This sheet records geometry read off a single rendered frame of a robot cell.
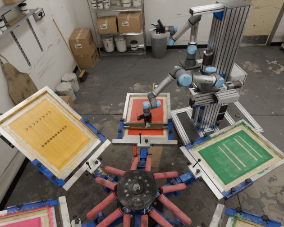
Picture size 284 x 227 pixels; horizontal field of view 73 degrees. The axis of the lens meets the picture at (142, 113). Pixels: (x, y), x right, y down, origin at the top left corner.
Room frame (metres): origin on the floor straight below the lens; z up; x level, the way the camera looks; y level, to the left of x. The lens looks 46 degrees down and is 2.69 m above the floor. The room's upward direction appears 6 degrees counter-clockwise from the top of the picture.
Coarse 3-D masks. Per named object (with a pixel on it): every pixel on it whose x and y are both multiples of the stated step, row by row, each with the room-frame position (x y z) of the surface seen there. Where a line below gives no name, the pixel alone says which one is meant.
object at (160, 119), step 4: (148, 100) 1.89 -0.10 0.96; (160, 100) 1.87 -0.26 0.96; (160, 108) 1.72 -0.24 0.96; (160, 112) 1.65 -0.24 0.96; (160, 116) 1.58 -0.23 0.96; (152, 120) 1.53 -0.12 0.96; (156, 120) 1.52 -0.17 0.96; (160, 120) 1.52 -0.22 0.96; (148, 132) 1.35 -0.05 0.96; (152, 132) 1.35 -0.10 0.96; (156, 132) 1.34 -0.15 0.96; (160, 132) 1.33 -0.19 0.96
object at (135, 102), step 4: (136, 100) 1.91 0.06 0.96; (140, 100) 1.91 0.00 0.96; (144, 100) 1.90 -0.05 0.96; (136, 104) 1.83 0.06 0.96; (140, 104) 1.83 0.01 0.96; (132, 108) 1.77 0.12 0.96; (132, 112) 1.70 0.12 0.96; (132, 116) 1.63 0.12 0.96; (132, 120) 1.56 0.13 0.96; (136, 120) 1.56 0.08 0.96; (140, 120) 1.55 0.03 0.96; (132, 128) 1.43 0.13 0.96; (136, 128) 1.43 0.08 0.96; (128, 132) 1.38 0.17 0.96; (132, 132) 1.37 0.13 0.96; (136, 132) 1.37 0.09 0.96; (140, 132) 1.36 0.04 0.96; (144, 132) 1.36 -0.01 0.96
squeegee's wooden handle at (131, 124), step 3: (129, 123) 1.43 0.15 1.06; (132, 123) 1.42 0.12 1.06; (135, 123) 1.42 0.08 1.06; (138, 123) 1.41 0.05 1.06; (141, 123) 1.41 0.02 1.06; (144, 123) 1.40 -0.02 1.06; (150, 123) 1.40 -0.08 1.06; (153, 123) 1.39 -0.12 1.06; (156, 123) 1.39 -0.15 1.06; (159, 123) 1.38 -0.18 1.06; (162, 123) 1.38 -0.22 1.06; (132, 126) 1.42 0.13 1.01; (135, 126) 1.42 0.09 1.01; (138, 126) 1.41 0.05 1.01; (141, 126) 1.41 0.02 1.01; (144, 126) 1.40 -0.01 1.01; (150, 126) 1.39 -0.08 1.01; (153, 126) 1.39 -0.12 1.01; (156, 126) 1.38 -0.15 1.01; (159, 126) 1.38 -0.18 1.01; (162, 126) 1.37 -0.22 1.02
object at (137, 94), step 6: (132, 96) 2.00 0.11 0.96; (138, 96) 1.99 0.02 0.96; (144, 96) 1.98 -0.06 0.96; (168, 96) 1.89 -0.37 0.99; (126, 102) 1.86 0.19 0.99; (168, 102) 1.78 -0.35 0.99; (126, 108) 1.75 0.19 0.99; (168, 108) 1.67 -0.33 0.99; (126, 114) 1.65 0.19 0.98; (168, 114) 1.57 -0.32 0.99; (126, 138) 1.27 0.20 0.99; (132, 138) 1.26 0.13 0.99; (138, 138) 1.26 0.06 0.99; (144, 138) 1.25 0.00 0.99; (150, 138) 1.24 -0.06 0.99; (156, 138) 1.23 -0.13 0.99; (162, 138) 1.22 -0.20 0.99
